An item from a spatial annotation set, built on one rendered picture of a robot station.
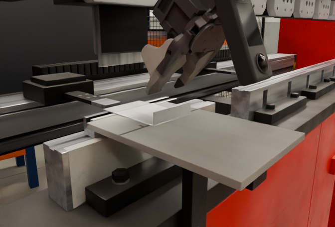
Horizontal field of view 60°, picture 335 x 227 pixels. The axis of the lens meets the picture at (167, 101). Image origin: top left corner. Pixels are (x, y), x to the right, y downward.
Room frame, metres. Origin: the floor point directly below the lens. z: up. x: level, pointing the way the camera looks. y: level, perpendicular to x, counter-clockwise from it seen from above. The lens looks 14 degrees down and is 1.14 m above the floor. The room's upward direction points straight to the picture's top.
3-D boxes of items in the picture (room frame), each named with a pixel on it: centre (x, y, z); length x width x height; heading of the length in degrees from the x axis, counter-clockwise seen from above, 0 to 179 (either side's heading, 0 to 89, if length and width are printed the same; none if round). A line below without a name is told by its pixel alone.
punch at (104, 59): (0.50, 0.08, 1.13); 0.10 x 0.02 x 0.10; 138
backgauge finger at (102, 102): (0.61, 0.20, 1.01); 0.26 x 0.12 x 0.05; 48
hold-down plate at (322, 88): (1.20, -0.64, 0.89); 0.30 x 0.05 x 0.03; 138
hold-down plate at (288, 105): (0.91, -0.37, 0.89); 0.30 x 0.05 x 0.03; 138
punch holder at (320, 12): (1.22, -0.58, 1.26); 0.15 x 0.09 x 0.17; 138
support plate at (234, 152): (0.40, -0.03, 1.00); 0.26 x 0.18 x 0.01; 48
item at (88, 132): (0.52, 0.06, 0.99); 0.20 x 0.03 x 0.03; 138
